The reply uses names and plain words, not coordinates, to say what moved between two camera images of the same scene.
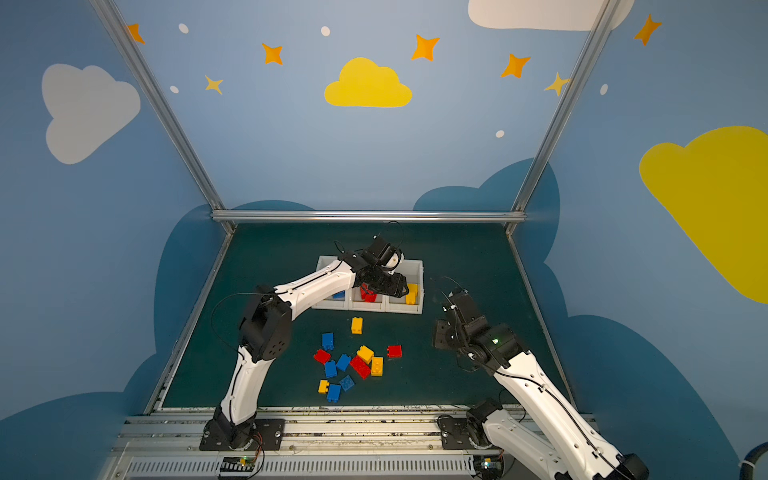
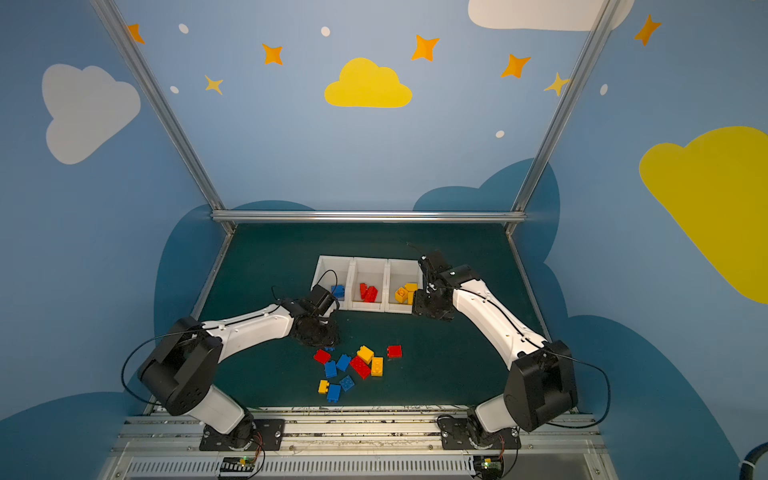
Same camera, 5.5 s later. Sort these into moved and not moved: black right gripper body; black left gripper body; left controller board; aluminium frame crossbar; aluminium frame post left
Moved: black right gripper body; black left gripper body
Not moved: aluminium frame post left; left controller board; aluminium frame crossbar
